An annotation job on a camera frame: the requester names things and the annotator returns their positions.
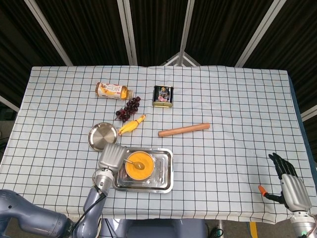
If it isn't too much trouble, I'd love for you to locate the black luncheon meat can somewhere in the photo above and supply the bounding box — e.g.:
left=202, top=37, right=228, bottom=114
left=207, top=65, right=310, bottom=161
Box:
left=152, top=85, right=173, bottom=108

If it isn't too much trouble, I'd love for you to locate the black folding screen white frame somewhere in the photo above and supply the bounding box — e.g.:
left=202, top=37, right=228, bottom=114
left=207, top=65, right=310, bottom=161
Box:
left=0, top=0, right=317, bottom=124

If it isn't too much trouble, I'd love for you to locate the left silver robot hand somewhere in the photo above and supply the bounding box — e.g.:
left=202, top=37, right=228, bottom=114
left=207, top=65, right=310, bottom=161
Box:
left=98, top=143, right=130, bottom=174

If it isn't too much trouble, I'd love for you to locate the rectangular stainless steel tray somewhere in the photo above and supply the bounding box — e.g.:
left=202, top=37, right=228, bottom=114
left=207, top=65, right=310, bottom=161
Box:
left=112, top=147, right=174, bottom=194

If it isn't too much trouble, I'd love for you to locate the white checked tablecloth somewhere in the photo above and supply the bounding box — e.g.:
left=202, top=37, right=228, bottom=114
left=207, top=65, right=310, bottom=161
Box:
left=0, top=64, right=317, bottom=223

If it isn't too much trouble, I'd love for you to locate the white bowl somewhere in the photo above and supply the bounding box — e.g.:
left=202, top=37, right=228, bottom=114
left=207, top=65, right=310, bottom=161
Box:
left=123, top=151, right=156, bottom=180

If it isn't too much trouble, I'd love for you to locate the white triangular metal frame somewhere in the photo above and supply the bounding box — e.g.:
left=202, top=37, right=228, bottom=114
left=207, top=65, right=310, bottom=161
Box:
left=160, top=51, right=201, bottom=67

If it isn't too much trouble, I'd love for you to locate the yellow rubber chicken toy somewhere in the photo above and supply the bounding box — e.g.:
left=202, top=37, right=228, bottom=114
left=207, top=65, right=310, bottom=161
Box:
left=117, top=114, right=147, bottom=137

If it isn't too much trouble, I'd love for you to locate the small metal spoon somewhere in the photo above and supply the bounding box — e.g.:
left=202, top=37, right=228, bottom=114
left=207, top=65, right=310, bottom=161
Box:
left=124, top=158, right=146, bottom=171

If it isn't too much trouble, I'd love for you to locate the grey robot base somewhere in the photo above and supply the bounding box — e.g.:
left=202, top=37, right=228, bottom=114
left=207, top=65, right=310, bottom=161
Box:
left=100, top=218, right=208, bottom=238

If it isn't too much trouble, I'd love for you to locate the bunch of dark red grapes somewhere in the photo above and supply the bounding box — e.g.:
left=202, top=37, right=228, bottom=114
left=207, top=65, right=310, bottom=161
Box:
left=115, top=96, right=141, bottom=122

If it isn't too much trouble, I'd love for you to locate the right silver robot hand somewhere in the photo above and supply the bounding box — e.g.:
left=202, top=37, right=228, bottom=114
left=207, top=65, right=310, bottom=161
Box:
left=258, top=152, right=313, bottom=213

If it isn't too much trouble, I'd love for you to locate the tea bottle with orange label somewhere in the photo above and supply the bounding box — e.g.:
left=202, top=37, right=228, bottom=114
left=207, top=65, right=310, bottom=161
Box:
left=96, top=82, right=134, bottom=100

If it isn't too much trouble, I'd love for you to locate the round stainless steel plate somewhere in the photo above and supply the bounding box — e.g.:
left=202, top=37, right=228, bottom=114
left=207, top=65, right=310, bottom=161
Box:
left=88, top=122, right=119, bottom=152

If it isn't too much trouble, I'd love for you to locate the wooden rolling pin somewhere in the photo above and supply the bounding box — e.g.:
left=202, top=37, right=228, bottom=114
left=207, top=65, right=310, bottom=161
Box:
left=158, top=122, right=211, bottom=138

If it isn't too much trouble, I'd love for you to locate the dark blue under cloth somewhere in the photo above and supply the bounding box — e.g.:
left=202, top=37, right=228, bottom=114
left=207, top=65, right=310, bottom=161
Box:
left=288, top=74, right=317, bottom=164

